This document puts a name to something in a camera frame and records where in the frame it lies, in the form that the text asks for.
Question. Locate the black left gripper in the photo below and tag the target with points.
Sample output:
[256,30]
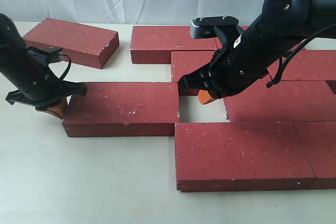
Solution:
[36,84]

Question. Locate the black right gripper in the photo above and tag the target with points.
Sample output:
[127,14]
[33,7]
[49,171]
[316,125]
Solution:
[243,59]

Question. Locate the red brick with white chip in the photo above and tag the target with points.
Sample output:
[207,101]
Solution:
[185,62]

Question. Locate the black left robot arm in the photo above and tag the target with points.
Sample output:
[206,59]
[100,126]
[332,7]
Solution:
[12,40]

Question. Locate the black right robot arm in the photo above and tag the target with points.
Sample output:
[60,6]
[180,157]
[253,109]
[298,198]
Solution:
[282,29]

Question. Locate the red brick right third row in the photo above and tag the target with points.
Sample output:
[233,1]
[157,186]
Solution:
[289,101]

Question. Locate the red brick right second row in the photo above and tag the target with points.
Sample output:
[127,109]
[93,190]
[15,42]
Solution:
[313,65]

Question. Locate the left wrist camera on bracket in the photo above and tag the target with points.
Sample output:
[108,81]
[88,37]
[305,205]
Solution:
[46,56]

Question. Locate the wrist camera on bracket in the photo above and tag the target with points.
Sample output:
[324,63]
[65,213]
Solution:
[46,56]
[225,28]

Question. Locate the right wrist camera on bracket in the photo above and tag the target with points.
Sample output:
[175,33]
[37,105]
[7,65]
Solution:
[225,28]

